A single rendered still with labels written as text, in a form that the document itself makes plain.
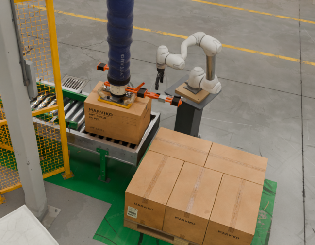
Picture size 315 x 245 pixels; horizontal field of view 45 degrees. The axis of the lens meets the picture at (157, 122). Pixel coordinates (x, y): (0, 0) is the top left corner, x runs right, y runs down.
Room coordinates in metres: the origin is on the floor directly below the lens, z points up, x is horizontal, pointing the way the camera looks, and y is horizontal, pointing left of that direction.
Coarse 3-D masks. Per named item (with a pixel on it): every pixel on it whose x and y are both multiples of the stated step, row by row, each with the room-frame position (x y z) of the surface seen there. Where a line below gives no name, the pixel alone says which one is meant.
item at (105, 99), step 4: (100, 96) 3.07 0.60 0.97; (108, 96) 3.05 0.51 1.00; (100, 100) 3.02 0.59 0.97; (104, 100) 3.01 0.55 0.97; (108, 100) 3.02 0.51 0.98; (120, 100) 3.00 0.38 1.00; (124, 100) 3.05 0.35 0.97; (112, 104) 2.98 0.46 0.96; (116, 104) 2.97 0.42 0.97; (120, 104) 2.98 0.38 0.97; (124, 104) 2.98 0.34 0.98; (128, 104) 2.99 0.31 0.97; (128, 108) 2.94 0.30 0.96
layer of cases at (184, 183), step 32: (160, 128) 3.17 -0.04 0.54; (160, 160) 2.68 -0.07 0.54; (192, 160) 2.73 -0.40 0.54; (224, 160) 2.78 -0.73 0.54; (256, 160) 2.82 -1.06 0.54; (128, 192) 2.23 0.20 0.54; (160, 192) 2.27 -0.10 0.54; (192, 192) 2.31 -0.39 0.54; (224, 192) 2.35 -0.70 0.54; (256, 192) 2.39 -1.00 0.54; (160, 224) 2.14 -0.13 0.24; (192, 224) 2.06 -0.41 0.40; (224, 224) 2.00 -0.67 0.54
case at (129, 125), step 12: (96, 96) 3.10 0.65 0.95; (84, 108) 2.99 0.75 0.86; (96, 108) 2.96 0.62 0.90; (108, 108) 2.93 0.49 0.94; (120, 108) 2.94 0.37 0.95; (132, 108) 2.96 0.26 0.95; (144, 108) 2.98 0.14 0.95; (96, 120) 2.96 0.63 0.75; (108, 120) 2.93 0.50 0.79; (120, 120) 2.91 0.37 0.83; (132, 120) 2.88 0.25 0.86; (144, 120) 3.01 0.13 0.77; (96, 132) 2.96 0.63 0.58; (108, 132) 2.93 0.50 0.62; (120, 132) 2.90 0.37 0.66; (132, 132) 2.88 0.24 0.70; (144, 132) 3.05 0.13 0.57
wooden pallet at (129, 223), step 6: (126, 222) 2.23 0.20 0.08; (132, 222) 2.22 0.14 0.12; (132, 228) 2.22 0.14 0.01; (138, 228) 2.22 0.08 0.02; (144, 228) 2.22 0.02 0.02; (150, 228) 2.23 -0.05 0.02; (150, 234) 2.16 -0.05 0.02; (156, 234) 2.17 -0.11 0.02; (162, 234) 2.18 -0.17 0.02; (168, 234) 2.11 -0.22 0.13; (168, 240) 2.12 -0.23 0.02; (174, 240) 2.10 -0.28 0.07; (180, 240) 2.08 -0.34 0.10; (186, 240) 2.07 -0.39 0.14
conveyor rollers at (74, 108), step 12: (0, 96) 3.47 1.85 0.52; (36, 96) 3.55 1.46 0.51; (48, 96) 3.53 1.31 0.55; (36, 108) 3.28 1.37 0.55; (72, 108) 3.35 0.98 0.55; (72, 120) 3.15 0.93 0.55; (84, 120) 3.19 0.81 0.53; (84, 132) 3.01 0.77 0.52; (120, 144) 2.85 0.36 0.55; (132, 144) 2.89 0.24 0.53
